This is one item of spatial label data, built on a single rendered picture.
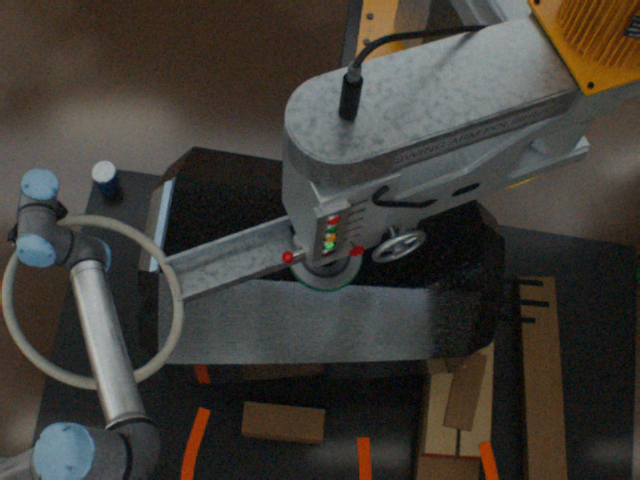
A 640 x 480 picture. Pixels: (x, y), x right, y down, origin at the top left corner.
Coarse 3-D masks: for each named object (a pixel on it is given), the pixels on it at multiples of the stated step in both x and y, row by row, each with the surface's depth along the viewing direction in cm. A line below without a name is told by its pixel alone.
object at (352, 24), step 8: (352, 0) 292; (360, 0) 293; (352, 8) 291; (360, 8) 291; (352, 16) 290; (360, 16) 290; (352, 24) 288; (344, 32) 287; (352, 32) 287; (344, 40) 285; (352, 40) 285; (344, 48) 284; (352, 48) 284; (344, 56) 282; (352, 56) 283; (344, 64) 281
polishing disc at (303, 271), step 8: (296, 240) 242; (352, 256) 242; (360, 256) 242; (296, 264) 240; (304, 264) 240; (336, 264) 240; (344, 264) 241; (352, 264) 241; (296, 272) 239; (304, 272) 239; (312, 272) 239; (320, 272) 239; (328, 272) 239; (336, 272) 239; (344, 272) 240; (352, 272) 240; (304, 280) 238; (312, 280) 238; (320, 280) 238; (328, 280) 238; (336, 280) 239; (344, 280) 239; (320, 288) 238; (328, 288) 238
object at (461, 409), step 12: (480, 360) 298; (456, 372) 296; (468, 372) 296; (480, 372) 296; (456, 384) 294; (468, 384) 294; (480, 384) 294; (456, 396) 292; (468, 396) 292; (456, 408) 290; (468, 408) 291; (444, 420) 289; (456, 420) 289; (468, 420) 289
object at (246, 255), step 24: (288, 216) 220; (216, 240) 215; (240, 240) 219; (264, 240) 221; (288, 240) 222; (192, 264) 217; (216, 264) 217; (240, 264) 218; (264, 264) 217; (288, 264) 217; (192, 288) 214; (216, 288) 212
